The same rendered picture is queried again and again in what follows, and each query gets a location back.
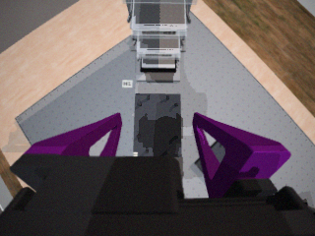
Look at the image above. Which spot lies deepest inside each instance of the white multi-well plate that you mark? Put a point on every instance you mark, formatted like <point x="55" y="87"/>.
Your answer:
<point x="167" y="2"/>

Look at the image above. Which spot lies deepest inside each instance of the grey plate hotel rack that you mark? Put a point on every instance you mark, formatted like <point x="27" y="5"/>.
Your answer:
<point x="157" y="77"/>

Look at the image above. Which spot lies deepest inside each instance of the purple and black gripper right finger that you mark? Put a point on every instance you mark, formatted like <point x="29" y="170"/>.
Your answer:
<point x="247" y="155"/>

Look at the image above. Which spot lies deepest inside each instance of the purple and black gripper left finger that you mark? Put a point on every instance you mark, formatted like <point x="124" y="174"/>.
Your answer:
<point x="79" y="141"/>

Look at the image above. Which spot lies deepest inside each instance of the grey perforated base plate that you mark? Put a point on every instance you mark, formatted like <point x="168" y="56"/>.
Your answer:
<point x="213" y="82"/>

